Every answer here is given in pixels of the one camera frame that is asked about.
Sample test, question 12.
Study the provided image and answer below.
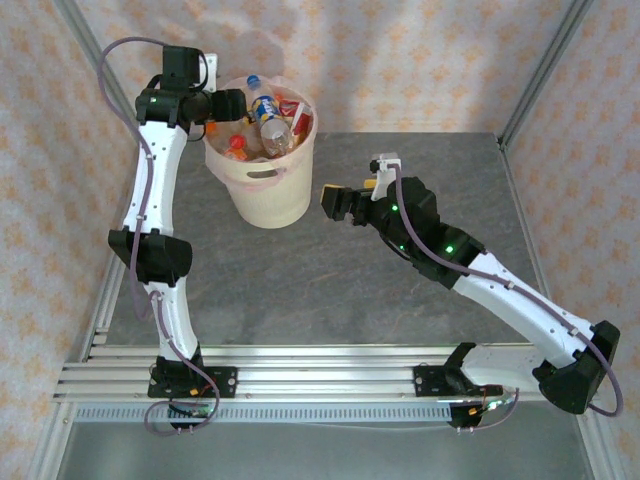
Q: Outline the aluminium rail base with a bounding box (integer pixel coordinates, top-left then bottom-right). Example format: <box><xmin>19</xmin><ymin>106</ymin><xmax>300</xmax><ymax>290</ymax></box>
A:
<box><xmin>52</xmin><ymin>343</ymin><xmax>600</xmax><ymax>404</ymax></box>

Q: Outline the aluminium frame leg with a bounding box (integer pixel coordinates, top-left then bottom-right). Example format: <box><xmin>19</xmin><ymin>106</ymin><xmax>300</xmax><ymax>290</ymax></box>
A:
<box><xmin>29</xmin><ymin>402</ymin><xmax>76</xmax><ymax>480</ymax></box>
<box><xmin>572</xmin><ymin>402</ymin><xmax>626</xmax><ymax>480</ymax></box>

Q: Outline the aluminium frame post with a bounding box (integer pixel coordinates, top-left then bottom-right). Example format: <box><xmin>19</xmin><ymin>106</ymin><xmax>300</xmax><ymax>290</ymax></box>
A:
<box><xmin>498</xmin><ymin>0</ymin><xmax>595</xmax><ymax>151</ymax></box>
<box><xmin>53</xmin><ymin>0</ymin><xmax>152</xmax><ymax>151</ymax></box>

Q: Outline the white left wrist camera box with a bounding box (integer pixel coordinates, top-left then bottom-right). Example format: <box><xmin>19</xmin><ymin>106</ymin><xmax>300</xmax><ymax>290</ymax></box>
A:
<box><xmin>199</xmin><ymin>52</ymin><xmax>220</xmax><ymax>94</ymax></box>

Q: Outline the aluminium left frame post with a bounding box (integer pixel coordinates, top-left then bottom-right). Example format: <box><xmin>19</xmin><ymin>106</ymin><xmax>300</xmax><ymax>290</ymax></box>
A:
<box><xmin>53</xmin><ymin>0</ymin><xmax>152</xmax><ymax>151</ymax></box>

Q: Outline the aluminium right frame post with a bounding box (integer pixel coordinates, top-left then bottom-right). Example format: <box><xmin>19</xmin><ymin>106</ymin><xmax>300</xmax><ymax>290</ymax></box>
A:
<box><xmin>498</xmin><ymin>0</ymin><xmax>595</xmax><ymax>151</ymax></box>

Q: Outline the small orange cap bottle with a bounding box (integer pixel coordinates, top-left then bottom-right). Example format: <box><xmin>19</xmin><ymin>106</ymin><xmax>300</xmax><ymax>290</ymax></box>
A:
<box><xmin>222</xmin><ymin>133</ymin><xmax>251</xmax><ymax>164</ymax></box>

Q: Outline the blue label cola bottle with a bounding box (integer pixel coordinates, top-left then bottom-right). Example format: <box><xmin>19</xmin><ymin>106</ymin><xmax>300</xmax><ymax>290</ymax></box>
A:
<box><xmin>247</xmin><ymin>73</ymin><xmax>295</xmax><ymax>158</ymax></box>

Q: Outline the small lit circuit board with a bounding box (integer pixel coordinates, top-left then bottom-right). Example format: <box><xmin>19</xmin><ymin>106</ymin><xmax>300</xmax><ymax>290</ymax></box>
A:
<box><xmin>167</xmin><ymin>402</ymin><xmax>217</xmax><ymax>420</ymax></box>
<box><xmin>467</xmin><ymin>393</ymin><xmax>517</xmax><ymax>416</ymax></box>

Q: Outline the cream plastic bin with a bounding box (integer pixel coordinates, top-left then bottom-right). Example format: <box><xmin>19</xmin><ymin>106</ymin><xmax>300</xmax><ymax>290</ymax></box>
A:
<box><xmin>202</xmin><ymin>74</ymin><xmax>319</xmax><ymax>230</ymax></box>

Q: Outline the grey slotted cable duct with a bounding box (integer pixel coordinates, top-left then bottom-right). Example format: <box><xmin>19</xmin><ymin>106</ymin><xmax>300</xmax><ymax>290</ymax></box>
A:
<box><xmin>73</xmin><ymin>403</ymin><xmax>454</xmax><ymax>425</ymax></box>

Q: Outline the grey metal lower shelf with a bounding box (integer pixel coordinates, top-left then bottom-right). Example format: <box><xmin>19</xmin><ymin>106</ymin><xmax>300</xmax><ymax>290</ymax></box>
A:
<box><xmin>54</xmin><ymin>422</ymin><xmax>596</xmax><ymax>480</ymax></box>

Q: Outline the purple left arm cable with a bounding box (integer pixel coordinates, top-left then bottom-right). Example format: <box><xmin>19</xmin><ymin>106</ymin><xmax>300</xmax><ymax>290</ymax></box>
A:
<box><xmin>98</xmin><ymin>37</ymin><xmax>221</xmax><ymax>437</ymax></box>

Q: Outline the red yellow label tea bottle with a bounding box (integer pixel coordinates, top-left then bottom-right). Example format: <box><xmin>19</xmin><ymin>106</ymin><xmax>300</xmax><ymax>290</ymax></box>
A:
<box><xmin>277</xmin><ymin>97</ymin><xmax>314</xmax><ymax>137</ymax></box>

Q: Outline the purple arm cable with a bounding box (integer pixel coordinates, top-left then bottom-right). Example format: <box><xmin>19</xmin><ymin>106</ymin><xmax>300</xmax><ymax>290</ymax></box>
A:
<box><xmin>98</xmin><ymin>37</ymin><xmax>221</xmax><ymax>437</ymax></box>
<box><xmin>394</xmin><ymin>162</ymin><xmax>624</xmax><ymax>435</ymax></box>

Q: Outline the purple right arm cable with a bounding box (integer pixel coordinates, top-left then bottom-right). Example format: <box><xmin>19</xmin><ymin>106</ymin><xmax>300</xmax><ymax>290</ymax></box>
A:
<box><xmin>394</xmin><ymin>162</ymin><xmax>624</xmax><ymax>435</ymax></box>

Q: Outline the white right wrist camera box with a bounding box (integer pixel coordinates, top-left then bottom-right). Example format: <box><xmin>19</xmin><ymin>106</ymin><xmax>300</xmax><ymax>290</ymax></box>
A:
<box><xmin>368</xmin><ymin>153</ymin><xmax>404</xmax><ymax>202</ymax></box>

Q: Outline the aluminium table side rail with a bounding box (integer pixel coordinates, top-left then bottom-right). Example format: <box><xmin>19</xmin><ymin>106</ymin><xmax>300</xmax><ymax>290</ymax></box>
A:
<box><xmin>499</xmin><ymin>142</ymin><xmax>570</xmax><ymax>361</ymax></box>
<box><xmin>79</xmin><ymin>142</ymin><xmax>152</xmax><ymax>359</ymax></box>

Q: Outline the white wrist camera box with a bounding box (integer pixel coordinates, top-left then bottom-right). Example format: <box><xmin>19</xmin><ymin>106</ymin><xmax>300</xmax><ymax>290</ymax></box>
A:
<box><xmin>199</xmin><ymin>52</ymin><xmax>220</xmax><ymax>94</ymax></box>
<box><xmin>368</xmin><ymin>153</ymin><xmax>404</xmax><ymax>202</ymax></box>

